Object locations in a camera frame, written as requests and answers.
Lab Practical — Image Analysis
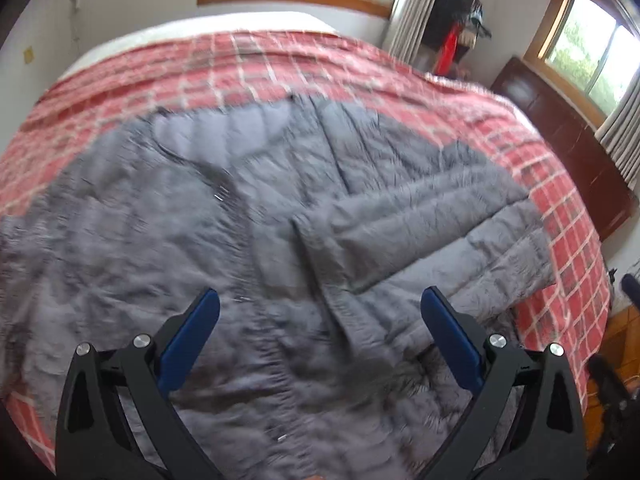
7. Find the wooden framed side window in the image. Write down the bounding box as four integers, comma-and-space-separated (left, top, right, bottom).
524, 0, 639, 127

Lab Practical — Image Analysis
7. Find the red plaid bed blanket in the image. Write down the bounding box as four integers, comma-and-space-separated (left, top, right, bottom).
1, 32, 610, 479

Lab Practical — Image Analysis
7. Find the grey curtain by side window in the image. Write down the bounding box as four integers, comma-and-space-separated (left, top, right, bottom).
596, 72, 640, 191

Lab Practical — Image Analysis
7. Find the yellow wall switch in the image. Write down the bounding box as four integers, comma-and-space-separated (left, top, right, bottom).
23, 47, 35, 64

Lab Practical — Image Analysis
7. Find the coat rack with clothes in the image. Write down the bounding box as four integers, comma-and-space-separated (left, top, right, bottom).
421, 0, 492, 77

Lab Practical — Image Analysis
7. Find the grey quilted down jacket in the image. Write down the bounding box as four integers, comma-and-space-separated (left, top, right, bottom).
1, 96, 554, 479

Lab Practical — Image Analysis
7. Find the grey curtain by head window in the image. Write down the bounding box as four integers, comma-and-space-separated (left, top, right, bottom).
382, 0, 435, 64

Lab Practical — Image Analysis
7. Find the white mattress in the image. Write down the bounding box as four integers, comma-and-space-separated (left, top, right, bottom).
58, 11, 338, 81

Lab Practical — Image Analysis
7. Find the black bag on floor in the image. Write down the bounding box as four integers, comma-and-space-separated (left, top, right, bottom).
587, 354, 639, 479

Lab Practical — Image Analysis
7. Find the dark wooden dresser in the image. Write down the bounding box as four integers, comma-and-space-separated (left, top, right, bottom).
491, 56, 638, 240

